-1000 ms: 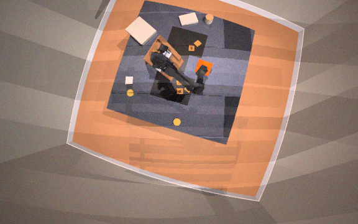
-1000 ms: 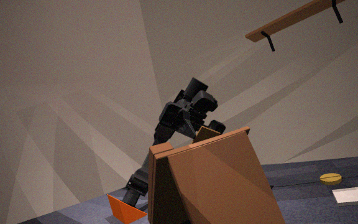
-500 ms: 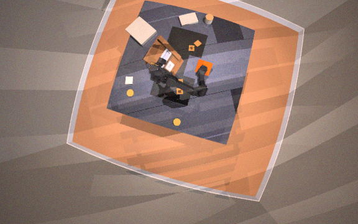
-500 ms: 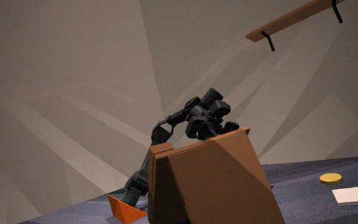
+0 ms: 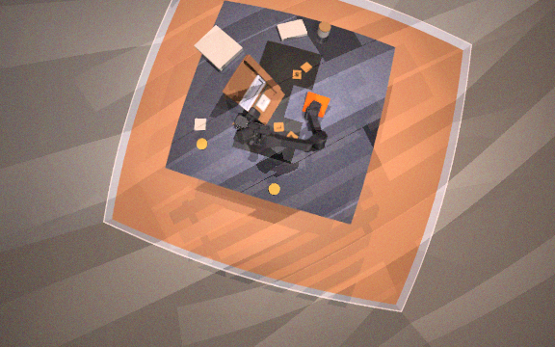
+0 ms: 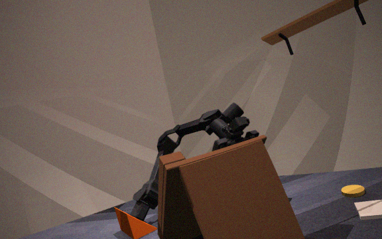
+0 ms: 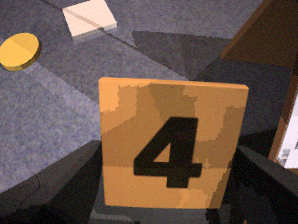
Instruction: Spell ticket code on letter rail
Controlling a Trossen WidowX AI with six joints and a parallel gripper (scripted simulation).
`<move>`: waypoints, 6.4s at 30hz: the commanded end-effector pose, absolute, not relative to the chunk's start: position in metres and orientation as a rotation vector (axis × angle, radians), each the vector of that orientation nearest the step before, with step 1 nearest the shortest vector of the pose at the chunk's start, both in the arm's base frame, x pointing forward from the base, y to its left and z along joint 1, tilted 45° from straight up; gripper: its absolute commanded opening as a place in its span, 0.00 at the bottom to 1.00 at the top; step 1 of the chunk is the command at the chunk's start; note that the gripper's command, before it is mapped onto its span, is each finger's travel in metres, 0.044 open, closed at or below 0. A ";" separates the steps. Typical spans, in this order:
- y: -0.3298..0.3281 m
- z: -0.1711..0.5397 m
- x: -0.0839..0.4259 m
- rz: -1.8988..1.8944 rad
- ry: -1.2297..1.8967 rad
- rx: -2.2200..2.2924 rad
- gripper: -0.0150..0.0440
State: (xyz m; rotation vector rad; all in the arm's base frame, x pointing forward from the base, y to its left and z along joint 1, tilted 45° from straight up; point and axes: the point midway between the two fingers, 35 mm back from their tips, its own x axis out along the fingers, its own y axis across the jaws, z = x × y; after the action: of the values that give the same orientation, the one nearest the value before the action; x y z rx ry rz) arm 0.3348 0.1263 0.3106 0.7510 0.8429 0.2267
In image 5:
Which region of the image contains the white rectangular card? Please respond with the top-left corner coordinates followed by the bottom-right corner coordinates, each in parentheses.
top-left (277, 19), bottom-right (307, 41)

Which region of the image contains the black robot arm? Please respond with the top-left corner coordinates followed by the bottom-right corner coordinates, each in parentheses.
top-left (233, 99), bottom-right (328, 152)

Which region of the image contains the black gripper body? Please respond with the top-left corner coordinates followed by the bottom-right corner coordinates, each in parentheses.
top-left (233, 107), bottom-right (260, 142)

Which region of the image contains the yellow round disc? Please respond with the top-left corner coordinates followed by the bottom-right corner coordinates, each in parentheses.
top-left (269, 183), bottom-right (280, 195)
top-left (197, 139), bottom-right (208, 149)

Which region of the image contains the beige flat square tile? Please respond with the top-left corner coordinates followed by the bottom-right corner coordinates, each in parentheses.
top-left (195, 119), bottom-right (207, 130)

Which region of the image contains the white paper label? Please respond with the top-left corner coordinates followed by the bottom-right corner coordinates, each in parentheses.
top-left (257, 94), bottom-right (270, 112)

